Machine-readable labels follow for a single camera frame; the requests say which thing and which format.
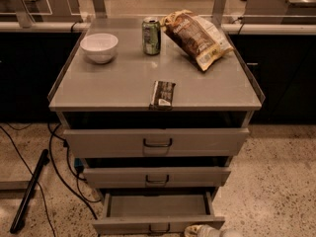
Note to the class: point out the grey drawer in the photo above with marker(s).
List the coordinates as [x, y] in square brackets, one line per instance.
[177, 142]
[163, 177]
[155, 214]

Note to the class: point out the grey bottom drawer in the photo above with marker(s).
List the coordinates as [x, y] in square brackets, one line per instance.
[155, 214]

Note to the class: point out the brown chip bag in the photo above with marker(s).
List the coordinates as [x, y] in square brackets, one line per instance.
[199, 38]

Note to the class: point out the grey post right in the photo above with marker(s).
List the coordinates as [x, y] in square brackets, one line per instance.
[218, 11]

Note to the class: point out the grey post middle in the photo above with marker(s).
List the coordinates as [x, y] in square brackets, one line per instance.
[100, 8]

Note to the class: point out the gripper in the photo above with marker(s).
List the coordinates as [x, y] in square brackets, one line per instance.
[197, 231]

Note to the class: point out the black bar on floor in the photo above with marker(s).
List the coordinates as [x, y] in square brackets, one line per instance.
[18, 222]

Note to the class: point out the green soda can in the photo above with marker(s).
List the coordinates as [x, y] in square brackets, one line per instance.
[151, 36]

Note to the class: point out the grey post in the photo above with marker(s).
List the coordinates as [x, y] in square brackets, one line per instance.
[22, 13]
[100, 8]
[218, 11]

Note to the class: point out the grey post left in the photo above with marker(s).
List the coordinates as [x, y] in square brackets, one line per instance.
[22, 13]

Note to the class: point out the grey middle drawer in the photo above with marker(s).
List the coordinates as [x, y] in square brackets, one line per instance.
[163, 177]

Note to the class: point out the white bowl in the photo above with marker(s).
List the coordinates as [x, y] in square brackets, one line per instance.
[100, 48]

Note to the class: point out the grey top drawer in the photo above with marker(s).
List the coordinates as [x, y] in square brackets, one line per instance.
[177, 142]

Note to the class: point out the grey drawer cabinet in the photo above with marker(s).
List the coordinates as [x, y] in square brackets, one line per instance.
[117, 95]

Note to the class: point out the white counter rail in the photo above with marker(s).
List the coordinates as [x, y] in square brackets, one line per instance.
[231, 29]

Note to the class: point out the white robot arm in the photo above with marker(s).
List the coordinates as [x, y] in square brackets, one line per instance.
[231, 233]

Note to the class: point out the dark snack bar wrapper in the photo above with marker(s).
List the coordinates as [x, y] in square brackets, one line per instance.
[162, 95]

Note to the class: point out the blue power plug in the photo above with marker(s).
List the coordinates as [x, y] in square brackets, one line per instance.
[78, 165]

